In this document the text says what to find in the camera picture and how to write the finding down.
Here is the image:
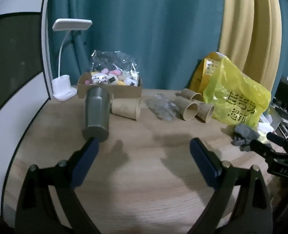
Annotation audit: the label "yellow curtain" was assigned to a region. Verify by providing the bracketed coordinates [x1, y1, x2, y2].
[218, 0, 282, 88]

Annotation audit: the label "white desk lamp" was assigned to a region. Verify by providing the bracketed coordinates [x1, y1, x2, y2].
[52, 19, 93, 101]

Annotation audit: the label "yellow plastic bag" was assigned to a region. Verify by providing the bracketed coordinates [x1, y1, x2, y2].
[202, 57, 272, 128]

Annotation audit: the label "brown cardboard box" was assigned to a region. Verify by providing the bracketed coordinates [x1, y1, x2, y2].
[77, 72, 143, 101]

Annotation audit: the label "grey crumpled cloth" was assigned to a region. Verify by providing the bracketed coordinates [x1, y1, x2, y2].
[231, 124, 261, 152]

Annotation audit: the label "orange paper packet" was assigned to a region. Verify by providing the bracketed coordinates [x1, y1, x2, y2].
[189, 52, 230, 96]

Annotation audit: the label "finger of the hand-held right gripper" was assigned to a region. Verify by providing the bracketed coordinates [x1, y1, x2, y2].
[250, 139, 284, 159]
[267, 132, 288, 153]

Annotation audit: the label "crumpled clear plastic bag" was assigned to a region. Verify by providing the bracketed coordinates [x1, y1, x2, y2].
[145, 93, 181, 121]

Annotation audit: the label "white papers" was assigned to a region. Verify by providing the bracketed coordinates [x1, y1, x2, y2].
[257, 112, 282, 138]

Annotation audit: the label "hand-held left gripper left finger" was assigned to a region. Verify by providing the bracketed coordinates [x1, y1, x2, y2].
[14, 137, 100, 234]

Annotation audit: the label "clear bag of plush toys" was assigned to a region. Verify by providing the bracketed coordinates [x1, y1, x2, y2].
[90, 50, 140, 87]

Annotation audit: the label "teal curtain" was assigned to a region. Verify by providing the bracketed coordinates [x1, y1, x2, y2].
[47, 0, 288, 98]

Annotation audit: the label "wide brown paper cup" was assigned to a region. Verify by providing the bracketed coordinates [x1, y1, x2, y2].
[111, 98, 142, 121]

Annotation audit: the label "grey metal cup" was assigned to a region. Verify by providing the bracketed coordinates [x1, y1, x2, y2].
[82, 87, 110, 142]

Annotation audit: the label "brown cardboard tube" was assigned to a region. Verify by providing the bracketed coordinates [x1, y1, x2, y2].
[175, 89, 203, 102]
[195, 102, 215, 123]
[175, 97, 199, 121]

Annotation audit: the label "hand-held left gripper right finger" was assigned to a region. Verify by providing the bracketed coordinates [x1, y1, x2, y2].
[190, 138, 274, 234]

